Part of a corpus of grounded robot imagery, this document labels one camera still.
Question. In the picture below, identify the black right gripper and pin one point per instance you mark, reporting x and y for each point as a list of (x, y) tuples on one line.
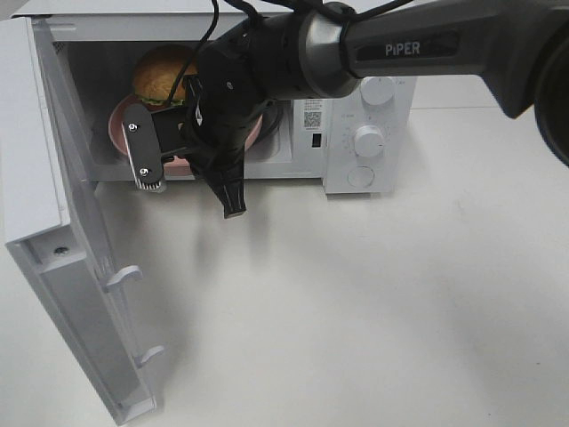
[(224, 99)]

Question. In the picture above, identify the pink round plate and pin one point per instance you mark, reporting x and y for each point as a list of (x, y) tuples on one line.
[(178, 167)]

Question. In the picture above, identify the round white door button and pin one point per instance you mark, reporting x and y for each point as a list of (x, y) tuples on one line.
[(361, 177)]

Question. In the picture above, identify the white microwave door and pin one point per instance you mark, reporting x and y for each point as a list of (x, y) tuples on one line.
[(53, 225)]

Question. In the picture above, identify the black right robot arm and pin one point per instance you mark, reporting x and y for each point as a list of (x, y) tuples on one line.
[(322, 50)]

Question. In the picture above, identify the glass microwave turntable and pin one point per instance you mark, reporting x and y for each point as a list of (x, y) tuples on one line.
[(271, 119)]

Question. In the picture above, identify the white warning label sticker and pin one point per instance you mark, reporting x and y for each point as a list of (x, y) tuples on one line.
[(313, 110)]

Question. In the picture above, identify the white microwave oven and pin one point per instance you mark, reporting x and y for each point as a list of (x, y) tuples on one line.
[(75, 60)]

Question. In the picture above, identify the lower white microwave knob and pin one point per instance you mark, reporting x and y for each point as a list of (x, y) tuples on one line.
[(368, 141)]

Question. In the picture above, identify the white microwave knob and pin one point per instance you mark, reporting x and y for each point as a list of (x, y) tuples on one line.
[(368, 141), (376, 91)]

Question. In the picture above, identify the upper white microwave knob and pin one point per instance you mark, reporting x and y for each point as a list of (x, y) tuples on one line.
[(376, 91)]

